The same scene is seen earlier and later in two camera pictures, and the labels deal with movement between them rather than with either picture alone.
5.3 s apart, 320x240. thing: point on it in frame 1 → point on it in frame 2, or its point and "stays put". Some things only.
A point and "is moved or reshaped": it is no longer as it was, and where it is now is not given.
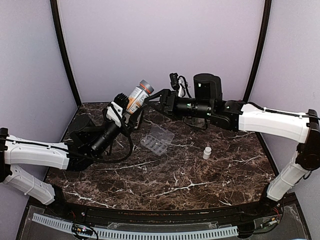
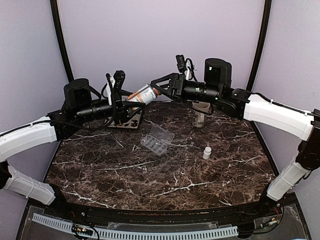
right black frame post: x=259 y=50 stays put
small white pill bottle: x=207 y=152 stays put
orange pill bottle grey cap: x=140 y=94 is moved or reshaped
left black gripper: x=132 y=120 → x=122 y=113
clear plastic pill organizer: x=157 y=141 stays put
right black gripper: x=166 y=94 → x=177 y=86
